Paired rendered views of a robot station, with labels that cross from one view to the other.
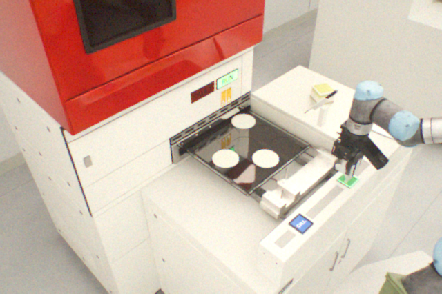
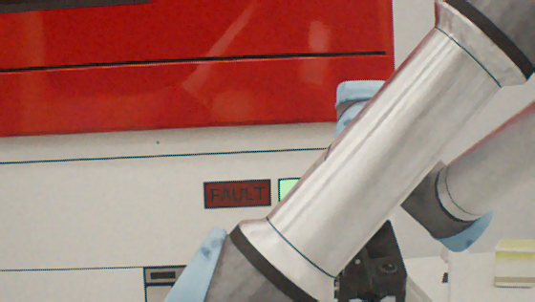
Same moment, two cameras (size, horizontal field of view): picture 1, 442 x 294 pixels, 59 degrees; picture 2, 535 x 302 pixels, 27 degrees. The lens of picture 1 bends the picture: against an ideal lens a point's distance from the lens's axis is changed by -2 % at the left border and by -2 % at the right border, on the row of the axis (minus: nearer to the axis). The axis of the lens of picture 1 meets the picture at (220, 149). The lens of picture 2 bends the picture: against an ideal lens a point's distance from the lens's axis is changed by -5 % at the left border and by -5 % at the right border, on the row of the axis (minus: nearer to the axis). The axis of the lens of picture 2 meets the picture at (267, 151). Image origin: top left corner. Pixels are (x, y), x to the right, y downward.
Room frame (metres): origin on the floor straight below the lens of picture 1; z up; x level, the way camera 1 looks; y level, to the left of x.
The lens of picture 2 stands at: (-0.31, -1.25, 1.44)
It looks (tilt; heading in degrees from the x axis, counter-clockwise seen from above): 8 degrees down; 39
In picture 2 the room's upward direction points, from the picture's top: 2 degrees counter-clockwise
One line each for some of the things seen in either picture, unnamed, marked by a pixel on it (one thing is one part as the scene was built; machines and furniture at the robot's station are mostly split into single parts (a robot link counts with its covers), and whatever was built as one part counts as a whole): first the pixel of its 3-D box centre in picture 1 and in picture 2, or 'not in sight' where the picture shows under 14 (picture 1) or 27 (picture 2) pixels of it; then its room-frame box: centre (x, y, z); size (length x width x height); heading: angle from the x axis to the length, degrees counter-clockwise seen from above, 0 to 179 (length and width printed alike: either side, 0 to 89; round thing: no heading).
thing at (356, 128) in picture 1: (359, 123); not in sight; (0.93, -0.42, 1.20); 0.08 x 0.08 x 0.05
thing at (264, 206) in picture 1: (300, 183); not in sight; (1.00, -0.29, 0.87); 0.36 x 0.08 x 0.03; 135
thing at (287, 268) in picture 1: (322, 214); not in sight; (0.84, -0.34, 0.89); 0.55 x 0.09 x 0.14; 135
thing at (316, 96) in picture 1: (322, 94); (518, 263); (1.38, -0.42, 1.00); 0.07 x 0.07 x 0.07; 19
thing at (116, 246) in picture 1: (143, 187); not in sight; (1.41, 0.40, 0.41); 0.82 x 0.71 x 0.82; 135
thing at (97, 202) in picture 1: (176, 122); (166, 240); (1.17, 0.16, 1.02); 0.82 x 0.03 x 0.40; 135
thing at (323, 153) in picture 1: (327, 156); not in sight; (1.12, -0.41, 0.89); 0.08 x 0.03 x 0.03; 45
